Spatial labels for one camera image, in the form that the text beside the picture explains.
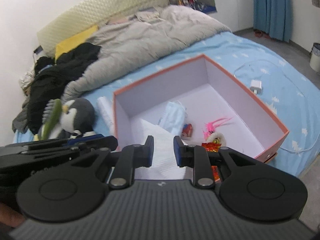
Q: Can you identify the cream padded headboard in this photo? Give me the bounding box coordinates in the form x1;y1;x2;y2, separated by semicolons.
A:
37;0;169;56

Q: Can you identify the white spray can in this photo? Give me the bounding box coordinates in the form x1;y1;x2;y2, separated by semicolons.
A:
97;96;115;134

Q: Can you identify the white paper napkin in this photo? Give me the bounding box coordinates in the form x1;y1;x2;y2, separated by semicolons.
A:
133;118;193;180

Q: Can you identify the white trash bin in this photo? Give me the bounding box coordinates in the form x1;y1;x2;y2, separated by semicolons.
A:
310;43;320;73

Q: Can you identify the yellow pillow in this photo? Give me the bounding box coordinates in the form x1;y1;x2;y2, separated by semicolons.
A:
55;25;99;60

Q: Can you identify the blue curtain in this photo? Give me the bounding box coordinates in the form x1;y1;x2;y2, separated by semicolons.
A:
253;0;293;42

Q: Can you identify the pink feather bird toy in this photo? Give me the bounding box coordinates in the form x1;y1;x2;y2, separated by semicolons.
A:
203;117;232;147

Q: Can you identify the person's left hand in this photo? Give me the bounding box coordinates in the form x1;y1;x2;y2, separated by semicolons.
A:
0;203;25;228

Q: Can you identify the red foil packet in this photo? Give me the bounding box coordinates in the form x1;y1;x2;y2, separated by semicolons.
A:
201;140;221;181

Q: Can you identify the white charger with cable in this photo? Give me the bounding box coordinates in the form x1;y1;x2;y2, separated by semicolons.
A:
233;60;319;154

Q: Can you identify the grey duvet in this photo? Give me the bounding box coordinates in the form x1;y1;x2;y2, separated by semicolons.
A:
61;5;230;102

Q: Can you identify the grey penguin plush toy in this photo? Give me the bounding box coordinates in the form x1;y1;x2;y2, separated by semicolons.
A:
34;98;95;141

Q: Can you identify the light blue star bedsheet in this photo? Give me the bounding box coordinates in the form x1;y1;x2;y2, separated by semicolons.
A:
15;31;319;175

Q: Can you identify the blue red plastic bag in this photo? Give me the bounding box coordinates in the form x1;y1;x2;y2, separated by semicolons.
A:
181;124;193;138

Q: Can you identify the green long-handled brush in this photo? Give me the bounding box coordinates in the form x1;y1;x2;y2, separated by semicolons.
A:
37;99;62;140

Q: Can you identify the blue surgical face mask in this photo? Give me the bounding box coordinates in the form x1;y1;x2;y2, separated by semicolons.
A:
158;101;187;136

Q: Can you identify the black clothing pile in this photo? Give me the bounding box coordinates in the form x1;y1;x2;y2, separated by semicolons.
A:
11;42;101;134

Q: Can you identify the pink cardboard box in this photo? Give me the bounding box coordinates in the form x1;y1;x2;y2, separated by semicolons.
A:
113;55;289;161

